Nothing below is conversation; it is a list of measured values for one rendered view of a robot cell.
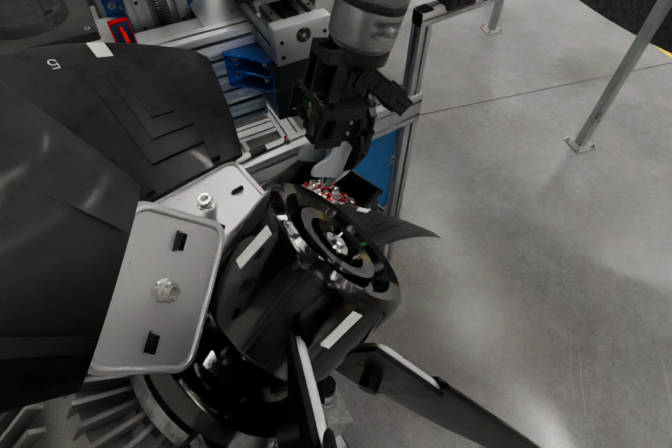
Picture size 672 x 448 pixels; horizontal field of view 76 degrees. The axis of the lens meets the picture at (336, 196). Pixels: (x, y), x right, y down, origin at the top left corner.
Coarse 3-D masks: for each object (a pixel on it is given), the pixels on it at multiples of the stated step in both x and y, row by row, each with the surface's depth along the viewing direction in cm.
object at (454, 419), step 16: (448, 384) 31; (400, 400) 39; (416, 400) 37; (432, 400) 35; (448, 400) 32; (464, 400) 31; (432, 416) 39; (448, 416) 37; (464, 416) 34; (480, 416) 31; (496, 416) 30; (464, 432) 40; (480, 432) 36; (496, 432) 33; (512, 432) 30
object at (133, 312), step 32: (160, 224) 24; (192, 224) 25; (128, 256) 22; (160, 256) 24; (192, 256) 25; (128, 288) 22; (192, 288) 25; (128, 320) 23; (160, 320) 24; (192, 320) 26; (96, 352) 21; (128, 352) 23; (160, 352) 24; (192, 352) 25
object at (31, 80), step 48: (48, 48) 43; (144, 48) 48; (48, 96) 39; (96, 96) 40; (144, 96) 40; (192, 96) 42; (96, 144) 36; (144, 144) 37; (192, 144) 37; (144, 192) 34
